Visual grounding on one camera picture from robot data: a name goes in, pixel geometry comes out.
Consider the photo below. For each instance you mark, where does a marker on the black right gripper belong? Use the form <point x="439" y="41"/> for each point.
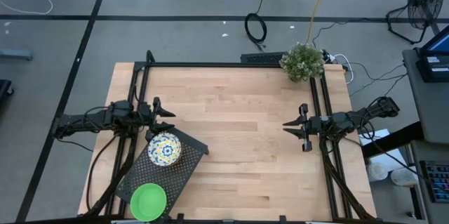
<point x="315" y="125"/>

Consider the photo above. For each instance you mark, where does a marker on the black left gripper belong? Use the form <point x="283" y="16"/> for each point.
<point x="149" y="117"/>

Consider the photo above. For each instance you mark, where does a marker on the yellow floral patterned bowl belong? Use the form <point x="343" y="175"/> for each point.
<point x="164" y="149"/>

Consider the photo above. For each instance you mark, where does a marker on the green plastic bowl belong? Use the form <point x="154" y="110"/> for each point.
<point x="148" y="202"/>

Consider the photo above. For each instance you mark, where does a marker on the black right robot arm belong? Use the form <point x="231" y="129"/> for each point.
<point x="354" y="120"/>

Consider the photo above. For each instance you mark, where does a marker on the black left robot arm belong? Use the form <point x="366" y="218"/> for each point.
<point x="91" y="122"/>

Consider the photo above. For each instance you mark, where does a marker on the black perforated metal shelf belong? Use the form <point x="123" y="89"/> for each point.
<point x="140" y="178"/>

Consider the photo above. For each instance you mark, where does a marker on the potted white-flowered plant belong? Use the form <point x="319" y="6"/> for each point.
<point x="302" y="62"/>

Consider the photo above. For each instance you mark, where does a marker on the black perforated panel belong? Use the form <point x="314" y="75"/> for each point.
<point x="263" y="58"/>

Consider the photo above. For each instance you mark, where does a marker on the white round container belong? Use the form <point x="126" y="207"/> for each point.
<point x="403" y="177"/>
<point x="377" y="172"/>

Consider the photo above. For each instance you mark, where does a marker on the black support strut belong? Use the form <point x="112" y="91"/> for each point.
<point x="393" y="139"/>

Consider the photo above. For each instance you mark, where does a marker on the white sheet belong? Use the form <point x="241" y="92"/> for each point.
<point x="389" y="161"/>

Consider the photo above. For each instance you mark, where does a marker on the grey desk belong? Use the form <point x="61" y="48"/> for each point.
<point x="431" y="213"/>
<point x="428" y="111"/>

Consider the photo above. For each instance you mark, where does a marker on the black desktop device box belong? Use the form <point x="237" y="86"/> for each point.
<point x="435" y="67"/>

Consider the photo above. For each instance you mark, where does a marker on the black keyboard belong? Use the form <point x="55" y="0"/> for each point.
<point x="438" y="182"/>

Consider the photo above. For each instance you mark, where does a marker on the grey desk foot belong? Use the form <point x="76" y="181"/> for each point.
<point x="15" y="54"/>

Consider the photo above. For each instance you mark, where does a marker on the computer monitor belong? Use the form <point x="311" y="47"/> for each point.
<point x="438" y="43"/>

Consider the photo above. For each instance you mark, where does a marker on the black floor fan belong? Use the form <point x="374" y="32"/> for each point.
<point x="426" y="1"/>

